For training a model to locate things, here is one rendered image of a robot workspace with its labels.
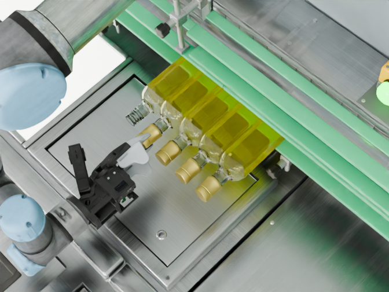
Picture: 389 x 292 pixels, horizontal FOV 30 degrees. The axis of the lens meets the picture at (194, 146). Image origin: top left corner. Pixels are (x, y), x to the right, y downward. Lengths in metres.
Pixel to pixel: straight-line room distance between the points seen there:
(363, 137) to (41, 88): 0.63
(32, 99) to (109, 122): 0.70
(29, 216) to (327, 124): 0.56
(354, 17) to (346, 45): 0.06
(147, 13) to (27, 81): 0.71
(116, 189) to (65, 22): 0.50
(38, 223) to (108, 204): 0.19
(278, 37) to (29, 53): 0.60
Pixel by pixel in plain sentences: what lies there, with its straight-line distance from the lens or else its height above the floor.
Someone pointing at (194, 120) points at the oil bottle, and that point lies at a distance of 1.49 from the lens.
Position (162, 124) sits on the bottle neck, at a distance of 1.51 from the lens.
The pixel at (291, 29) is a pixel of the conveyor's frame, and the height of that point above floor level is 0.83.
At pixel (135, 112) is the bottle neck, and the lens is 1.54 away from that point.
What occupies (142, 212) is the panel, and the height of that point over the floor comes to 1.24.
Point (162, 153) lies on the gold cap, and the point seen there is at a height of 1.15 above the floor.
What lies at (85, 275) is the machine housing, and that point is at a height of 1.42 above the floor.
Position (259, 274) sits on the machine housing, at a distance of 1.55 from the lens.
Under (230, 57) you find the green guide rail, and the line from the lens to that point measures 1.44.
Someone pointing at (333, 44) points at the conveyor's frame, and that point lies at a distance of 1.45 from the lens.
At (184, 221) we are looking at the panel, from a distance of 1.56.
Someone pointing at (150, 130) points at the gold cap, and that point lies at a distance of 1.50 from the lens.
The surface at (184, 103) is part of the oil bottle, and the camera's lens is 1.51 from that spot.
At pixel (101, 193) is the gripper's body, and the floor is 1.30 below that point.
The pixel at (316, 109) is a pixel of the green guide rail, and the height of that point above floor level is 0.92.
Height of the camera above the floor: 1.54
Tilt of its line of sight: 17 degrees down
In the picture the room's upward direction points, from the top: 132 degrees counter-clockwise
